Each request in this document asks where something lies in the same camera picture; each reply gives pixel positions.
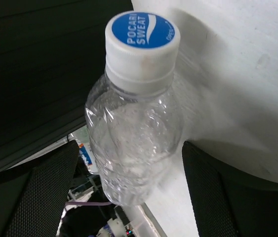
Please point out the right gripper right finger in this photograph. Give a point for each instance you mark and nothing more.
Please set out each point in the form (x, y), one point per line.
(228, 202)

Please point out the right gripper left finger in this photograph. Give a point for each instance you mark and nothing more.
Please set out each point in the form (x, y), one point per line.
(33, 194)

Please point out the clear unlabelled plastic bottle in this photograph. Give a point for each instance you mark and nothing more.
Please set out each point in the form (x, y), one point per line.
(134, 120)

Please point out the black plastic waste bin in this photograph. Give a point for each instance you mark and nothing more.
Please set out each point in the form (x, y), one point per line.
(51, 54)

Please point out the clear bottle white blue label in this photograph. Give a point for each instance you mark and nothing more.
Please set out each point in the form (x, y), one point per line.
(82, 138)

